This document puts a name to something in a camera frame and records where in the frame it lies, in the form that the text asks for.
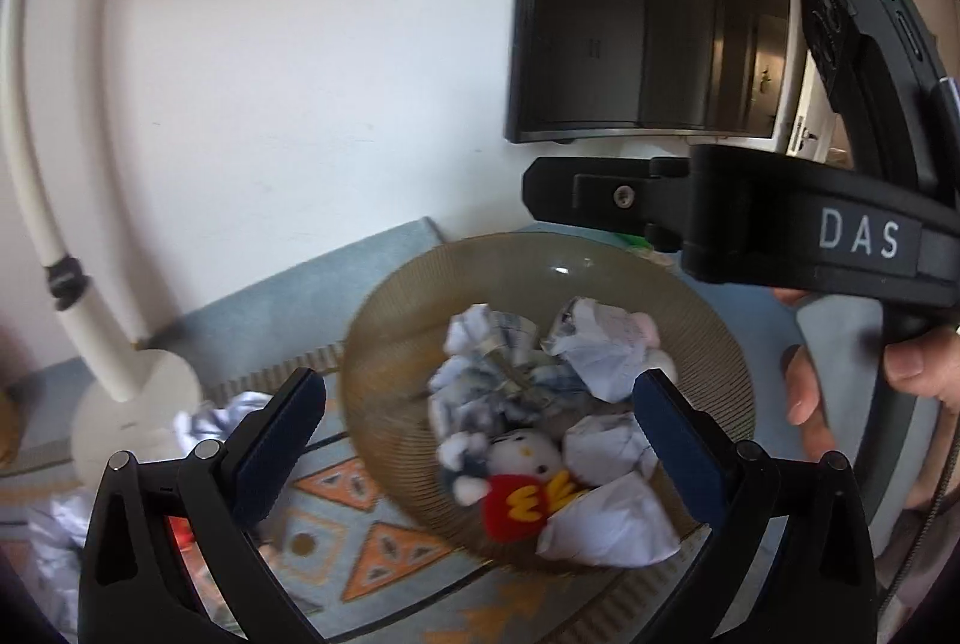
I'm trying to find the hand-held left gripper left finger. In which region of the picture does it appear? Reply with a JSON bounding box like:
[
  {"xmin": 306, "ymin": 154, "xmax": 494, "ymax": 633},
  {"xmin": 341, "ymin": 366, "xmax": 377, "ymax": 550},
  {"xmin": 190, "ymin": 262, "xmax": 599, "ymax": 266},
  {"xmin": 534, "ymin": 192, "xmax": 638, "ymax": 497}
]
[{"xmin": 79, "ymin": 366, "xmax": 328, "ymax": 644}]

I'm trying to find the white desk lamp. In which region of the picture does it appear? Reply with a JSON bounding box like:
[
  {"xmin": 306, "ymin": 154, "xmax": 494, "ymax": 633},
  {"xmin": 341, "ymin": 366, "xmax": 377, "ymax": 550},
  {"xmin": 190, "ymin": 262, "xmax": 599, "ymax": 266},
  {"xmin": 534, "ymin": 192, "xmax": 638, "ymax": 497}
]
[{"xmin": 0, "ymin": 0, "xmax": 205, "ymax": 491}]

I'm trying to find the amber ribbed glass bowl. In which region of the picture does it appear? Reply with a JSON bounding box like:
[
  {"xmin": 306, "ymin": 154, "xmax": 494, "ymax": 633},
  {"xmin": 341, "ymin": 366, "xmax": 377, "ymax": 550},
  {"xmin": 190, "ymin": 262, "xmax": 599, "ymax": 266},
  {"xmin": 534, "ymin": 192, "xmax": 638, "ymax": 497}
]
[{"xmin": 341, "ymin": 231, "xmax": 755, "ymax": 574}]

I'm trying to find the grey braided cable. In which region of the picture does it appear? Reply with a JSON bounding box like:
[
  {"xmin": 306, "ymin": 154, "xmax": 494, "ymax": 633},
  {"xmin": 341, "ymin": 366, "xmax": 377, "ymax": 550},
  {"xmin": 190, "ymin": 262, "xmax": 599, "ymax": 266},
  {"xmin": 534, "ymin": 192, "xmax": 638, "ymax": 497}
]
[{"xmin": 873, "ymin": 419, "xmax": 960, "ymax": 619}]

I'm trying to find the red fries plush toy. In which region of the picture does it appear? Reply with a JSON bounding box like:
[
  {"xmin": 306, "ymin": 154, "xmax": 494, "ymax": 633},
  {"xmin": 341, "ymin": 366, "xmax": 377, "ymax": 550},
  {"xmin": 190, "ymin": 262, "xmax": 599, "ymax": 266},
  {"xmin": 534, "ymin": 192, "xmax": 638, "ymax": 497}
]
[{"xmin": 483, "ymin": 472, "xmax": 595, "ymax": 544}]

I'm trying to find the person's right hand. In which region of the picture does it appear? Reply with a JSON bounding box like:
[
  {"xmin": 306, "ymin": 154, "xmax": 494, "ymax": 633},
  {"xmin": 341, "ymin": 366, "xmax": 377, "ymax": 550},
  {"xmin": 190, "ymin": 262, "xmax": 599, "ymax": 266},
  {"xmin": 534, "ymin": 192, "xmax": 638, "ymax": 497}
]
[{"xmin": 772, "ymin": 287, "xmax": 960, "ymax": 467}]

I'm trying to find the black computer monitor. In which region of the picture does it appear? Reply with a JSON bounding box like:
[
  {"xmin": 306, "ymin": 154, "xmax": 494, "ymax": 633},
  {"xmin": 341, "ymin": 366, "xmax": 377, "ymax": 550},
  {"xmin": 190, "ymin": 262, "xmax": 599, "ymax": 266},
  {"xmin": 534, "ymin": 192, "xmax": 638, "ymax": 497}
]
[{"xmin": 505, "ymin": 0, "xmax": 797, "ymax": 145}]

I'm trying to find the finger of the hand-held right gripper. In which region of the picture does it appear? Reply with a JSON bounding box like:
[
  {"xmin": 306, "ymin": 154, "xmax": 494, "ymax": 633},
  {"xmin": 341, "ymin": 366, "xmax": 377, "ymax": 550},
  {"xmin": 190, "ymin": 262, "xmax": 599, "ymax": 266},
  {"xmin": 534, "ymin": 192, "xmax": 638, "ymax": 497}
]
[{"xmin": 522, "ymin": 156, "xmax": 692, "ymax": 252}]

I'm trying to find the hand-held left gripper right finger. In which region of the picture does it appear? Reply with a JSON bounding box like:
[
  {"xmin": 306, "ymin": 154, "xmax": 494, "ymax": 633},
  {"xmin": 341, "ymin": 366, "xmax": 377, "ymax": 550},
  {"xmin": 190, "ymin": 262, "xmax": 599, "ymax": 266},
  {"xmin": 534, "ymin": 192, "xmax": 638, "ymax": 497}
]
[{"xmin": 632, "ymin": 368, "xmax": 878, "ymax": 644}]

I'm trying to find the large white paper ball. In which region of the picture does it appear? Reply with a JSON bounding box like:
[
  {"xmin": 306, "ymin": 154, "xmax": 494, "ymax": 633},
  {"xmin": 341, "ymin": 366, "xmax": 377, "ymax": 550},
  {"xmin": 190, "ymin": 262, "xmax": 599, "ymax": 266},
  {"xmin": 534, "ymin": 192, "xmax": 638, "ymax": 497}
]
[{"xmin": 535, "ymin": 470, "xmax": 680, "ymax": 570}]

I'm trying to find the lined paper sheet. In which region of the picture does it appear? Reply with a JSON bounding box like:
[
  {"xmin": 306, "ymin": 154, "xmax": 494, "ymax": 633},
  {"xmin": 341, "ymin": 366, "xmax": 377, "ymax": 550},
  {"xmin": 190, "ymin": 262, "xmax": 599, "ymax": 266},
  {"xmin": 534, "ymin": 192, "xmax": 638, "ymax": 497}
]
[{"xmin": 427, "ymin": 353, "xmax": 595, "ymax": 437}]

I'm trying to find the blue patterned woven table mat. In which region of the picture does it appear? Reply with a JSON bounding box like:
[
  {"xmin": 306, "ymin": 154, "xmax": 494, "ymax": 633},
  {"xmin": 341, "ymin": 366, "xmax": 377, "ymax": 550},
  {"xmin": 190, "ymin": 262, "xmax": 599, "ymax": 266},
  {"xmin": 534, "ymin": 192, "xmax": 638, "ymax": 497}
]
[{"xmin": 0, "ymin": 216, "xmax": 758, "ymax": 644}]

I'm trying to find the white cat plush toy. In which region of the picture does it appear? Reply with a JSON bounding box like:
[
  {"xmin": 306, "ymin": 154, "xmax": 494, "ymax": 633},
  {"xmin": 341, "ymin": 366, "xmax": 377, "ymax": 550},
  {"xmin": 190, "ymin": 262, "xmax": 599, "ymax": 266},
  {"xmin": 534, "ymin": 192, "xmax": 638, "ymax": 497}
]
[{"xmin": 437, "ymin": 427, "xmax": 572, "ymax": 507}]

